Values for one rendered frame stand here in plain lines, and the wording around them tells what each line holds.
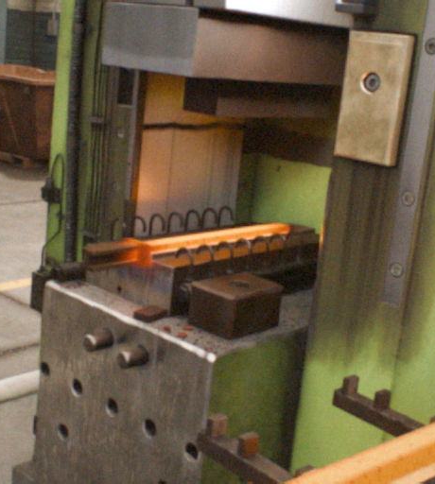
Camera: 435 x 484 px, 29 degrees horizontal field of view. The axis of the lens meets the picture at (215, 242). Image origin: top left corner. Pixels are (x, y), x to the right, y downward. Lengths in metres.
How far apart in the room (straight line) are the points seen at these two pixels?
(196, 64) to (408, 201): 0.35
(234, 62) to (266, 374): 0.46
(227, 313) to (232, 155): 0.57
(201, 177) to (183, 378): 0.56
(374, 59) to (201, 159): 0.56
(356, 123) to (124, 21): 0.39
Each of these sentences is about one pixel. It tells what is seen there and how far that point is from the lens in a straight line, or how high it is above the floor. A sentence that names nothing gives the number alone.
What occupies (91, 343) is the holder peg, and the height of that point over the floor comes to 0.87.
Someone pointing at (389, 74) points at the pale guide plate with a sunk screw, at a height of 1.30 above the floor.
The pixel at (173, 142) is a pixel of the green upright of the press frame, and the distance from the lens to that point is 1.55.
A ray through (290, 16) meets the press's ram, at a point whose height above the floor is 1.37.
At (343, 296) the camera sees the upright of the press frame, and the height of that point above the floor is 0.99.
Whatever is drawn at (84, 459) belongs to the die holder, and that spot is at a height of 0.65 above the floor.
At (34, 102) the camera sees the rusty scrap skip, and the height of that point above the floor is 0.65.
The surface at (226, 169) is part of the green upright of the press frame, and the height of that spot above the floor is 1.08.
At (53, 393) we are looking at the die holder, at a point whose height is 0.73.
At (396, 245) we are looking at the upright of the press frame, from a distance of 1.15.
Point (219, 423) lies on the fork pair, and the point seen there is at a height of 0.96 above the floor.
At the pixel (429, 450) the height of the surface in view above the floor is 0.96.
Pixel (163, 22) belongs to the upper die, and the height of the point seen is 1.34.
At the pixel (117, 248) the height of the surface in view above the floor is 1.01.
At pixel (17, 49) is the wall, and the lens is 10.96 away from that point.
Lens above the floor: 1.32
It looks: 14 degrees down
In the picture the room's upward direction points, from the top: 6 degrees clockwise
